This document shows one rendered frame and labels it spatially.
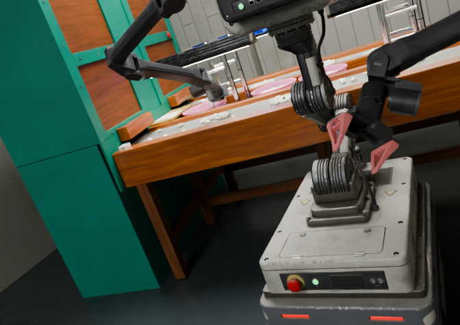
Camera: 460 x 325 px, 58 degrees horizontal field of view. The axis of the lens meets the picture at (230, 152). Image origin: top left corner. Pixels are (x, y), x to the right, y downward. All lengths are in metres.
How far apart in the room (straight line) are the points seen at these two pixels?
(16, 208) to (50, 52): 1.75
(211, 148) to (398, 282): 1.03
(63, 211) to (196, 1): 2.49
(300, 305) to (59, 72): 1.46
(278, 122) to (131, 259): 1.10
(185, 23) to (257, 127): 2.56
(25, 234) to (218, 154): 2.03
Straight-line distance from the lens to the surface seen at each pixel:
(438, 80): 1.78
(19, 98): 2.28
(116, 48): 1.63
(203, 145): 1.92
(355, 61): 2.48
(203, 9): 4.15
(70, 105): 2.11
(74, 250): 2.50
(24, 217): 3.59
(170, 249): 2.27
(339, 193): 1.38
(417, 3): 2.21
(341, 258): 1.22
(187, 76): 1.85
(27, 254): 3.52
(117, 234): 2.29
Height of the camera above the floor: 1.15
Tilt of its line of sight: 16 degrees down
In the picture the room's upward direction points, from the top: 19 degrees counter-clockwise
